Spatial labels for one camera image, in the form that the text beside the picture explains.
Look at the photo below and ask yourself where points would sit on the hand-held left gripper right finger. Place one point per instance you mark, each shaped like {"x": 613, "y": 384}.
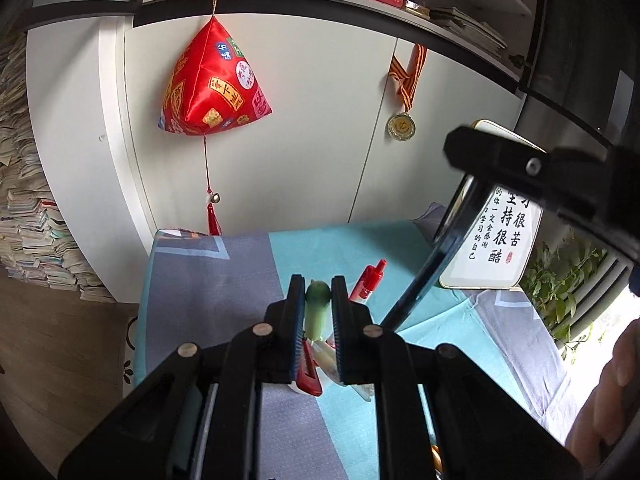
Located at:
{"x": 338, "y": 330}

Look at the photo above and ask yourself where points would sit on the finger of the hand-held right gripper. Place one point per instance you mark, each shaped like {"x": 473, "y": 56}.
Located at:
{"x": 500, "y": 160}

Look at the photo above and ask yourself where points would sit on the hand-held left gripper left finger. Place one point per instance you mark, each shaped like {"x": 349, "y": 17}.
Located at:
{"x": 299, "y": 330}

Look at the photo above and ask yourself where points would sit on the green highlighter pen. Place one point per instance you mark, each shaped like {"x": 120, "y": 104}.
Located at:
{"x": 317, "y": 310}

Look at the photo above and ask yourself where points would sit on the bunch of pens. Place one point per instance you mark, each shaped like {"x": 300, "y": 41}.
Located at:
{"x": 367, "y": 282}

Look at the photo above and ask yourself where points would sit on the person's right hand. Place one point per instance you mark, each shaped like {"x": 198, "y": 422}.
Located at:
{"x": 605, "y": 400}

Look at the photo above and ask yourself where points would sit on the white framed calligraphy sign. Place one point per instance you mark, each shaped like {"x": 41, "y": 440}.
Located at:
{"x": 500, "y": 255}

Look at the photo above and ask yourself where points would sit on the blue grey printed tablecloth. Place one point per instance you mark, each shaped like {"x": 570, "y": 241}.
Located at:
{"x": 215, "y": 285}

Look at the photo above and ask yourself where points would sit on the grey curtain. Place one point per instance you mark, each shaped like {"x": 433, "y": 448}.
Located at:
{"x": 605, "y": 285}

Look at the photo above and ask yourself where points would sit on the gold medal with striped ribbon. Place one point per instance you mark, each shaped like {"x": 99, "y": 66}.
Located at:
{"x": 401, "y": 126}

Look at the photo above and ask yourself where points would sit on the green potted plant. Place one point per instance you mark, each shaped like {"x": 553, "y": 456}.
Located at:
{"x": 560, "y": 290}

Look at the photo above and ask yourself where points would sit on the pile of loose papers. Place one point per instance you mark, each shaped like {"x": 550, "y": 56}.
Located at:
{"x": 470, "y": 30}

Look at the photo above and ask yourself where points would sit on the dark glass door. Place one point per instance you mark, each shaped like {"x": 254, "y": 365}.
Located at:
{"x": 580, "y": 45}

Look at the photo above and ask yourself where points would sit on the small colourful book stack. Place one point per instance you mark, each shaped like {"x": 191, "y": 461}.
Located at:
{"x": 417, "y": 10}

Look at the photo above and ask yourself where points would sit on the white bookcase cabinet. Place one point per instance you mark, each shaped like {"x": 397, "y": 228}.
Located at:
{"x": 310, "y": 110}

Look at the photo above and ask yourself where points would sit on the red pyramid hanging ornament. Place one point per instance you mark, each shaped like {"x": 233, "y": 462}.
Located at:
{"x": 210, "y": 90}

